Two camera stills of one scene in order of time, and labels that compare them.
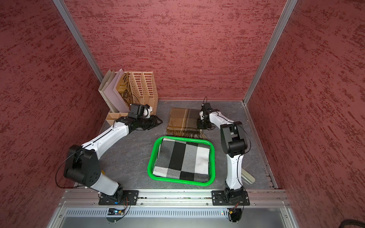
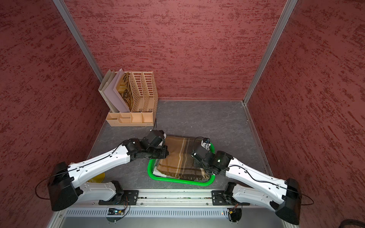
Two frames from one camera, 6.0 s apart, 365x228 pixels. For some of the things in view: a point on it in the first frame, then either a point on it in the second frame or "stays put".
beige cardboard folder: [109, 77] stays put
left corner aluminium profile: [66, 16] stays put
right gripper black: [200, 125] to [196, 162]
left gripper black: [154, 122] to [164, 152]
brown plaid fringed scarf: [183, 122] to [179, 163]
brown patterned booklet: [125, 88] stays put
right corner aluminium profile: [286, 13] stays put
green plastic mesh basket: [150, 163] stays put
